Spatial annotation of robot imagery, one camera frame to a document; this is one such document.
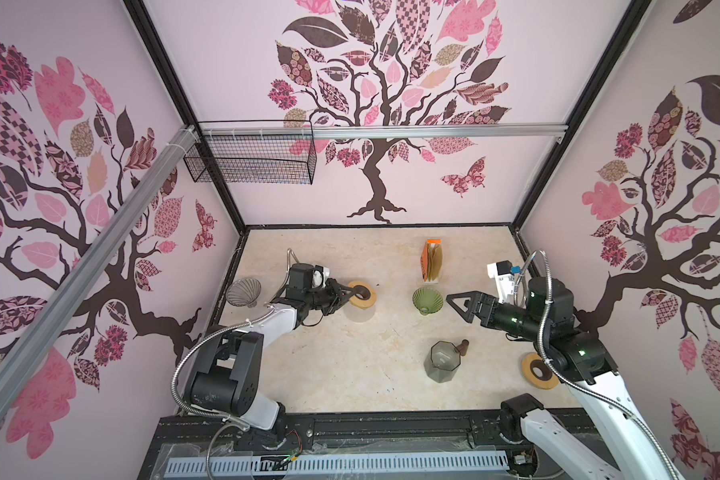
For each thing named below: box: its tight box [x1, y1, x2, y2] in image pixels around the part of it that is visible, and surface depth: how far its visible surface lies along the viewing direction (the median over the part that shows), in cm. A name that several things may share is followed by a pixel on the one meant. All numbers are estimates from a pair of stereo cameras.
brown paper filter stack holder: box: [420, 239, 443, 283], surface depth 105 cm
